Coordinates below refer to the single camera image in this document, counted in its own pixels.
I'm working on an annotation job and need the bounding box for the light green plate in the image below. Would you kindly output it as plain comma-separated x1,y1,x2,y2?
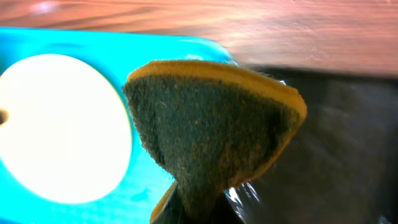
1,54,132,203

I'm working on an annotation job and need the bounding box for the black rectangular water tray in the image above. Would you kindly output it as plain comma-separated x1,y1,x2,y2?
226,66,397,223

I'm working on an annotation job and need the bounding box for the green and yellow sponge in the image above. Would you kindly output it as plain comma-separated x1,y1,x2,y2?
123,60,307,223

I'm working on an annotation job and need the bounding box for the teal plastic tray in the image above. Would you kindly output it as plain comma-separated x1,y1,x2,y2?
1,27,233,223

